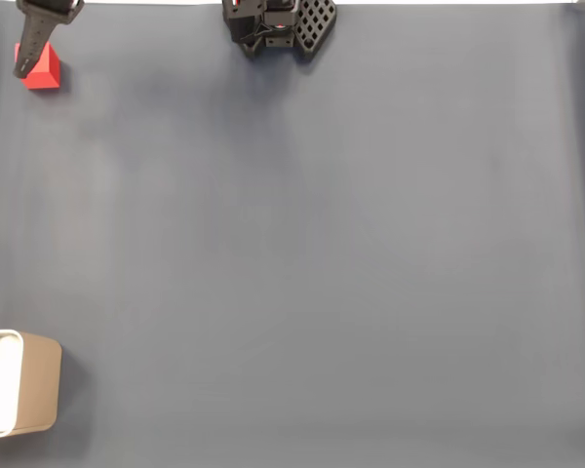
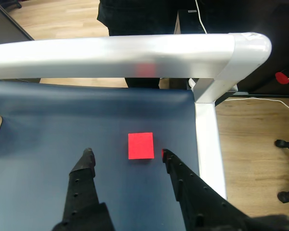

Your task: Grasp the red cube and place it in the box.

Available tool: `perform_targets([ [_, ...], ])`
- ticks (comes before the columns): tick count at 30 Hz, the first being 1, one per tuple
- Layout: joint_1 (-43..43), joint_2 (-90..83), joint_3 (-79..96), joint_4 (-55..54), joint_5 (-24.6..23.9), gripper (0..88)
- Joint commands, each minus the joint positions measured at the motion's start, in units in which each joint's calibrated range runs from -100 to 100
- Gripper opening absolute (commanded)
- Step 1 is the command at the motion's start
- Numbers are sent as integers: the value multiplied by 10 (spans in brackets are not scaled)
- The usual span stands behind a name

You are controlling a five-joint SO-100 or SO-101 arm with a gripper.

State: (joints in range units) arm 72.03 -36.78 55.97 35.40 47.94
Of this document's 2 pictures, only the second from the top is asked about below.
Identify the dark desk panel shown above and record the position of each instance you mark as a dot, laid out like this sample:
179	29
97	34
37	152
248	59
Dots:
4	26

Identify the dark cabinet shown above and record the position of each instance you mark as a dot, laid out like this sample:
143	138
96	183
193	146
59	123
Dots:
284	36

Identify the person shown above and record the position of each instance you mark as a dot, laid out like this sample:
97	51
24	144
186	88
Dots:
135	16

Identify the red key tag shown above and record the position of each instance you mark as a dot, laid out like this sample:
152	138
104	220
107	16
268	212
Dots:
282	78

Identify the blue-grey mat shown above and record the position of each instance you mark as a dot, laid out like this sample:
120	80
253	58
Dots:
62	115

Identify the red cube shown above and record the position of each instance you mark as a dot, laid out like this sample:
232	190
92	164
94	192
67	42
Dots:
140	145

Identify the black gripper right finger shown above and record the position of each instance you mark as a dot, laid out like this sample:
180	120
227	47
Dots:
200	202

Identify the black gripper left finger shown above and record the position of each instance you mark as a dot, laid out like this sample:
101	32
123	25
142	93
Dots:
82	192

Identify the white metal frame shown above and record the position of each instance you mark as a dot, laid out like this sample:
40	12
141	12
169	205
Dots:
110	55

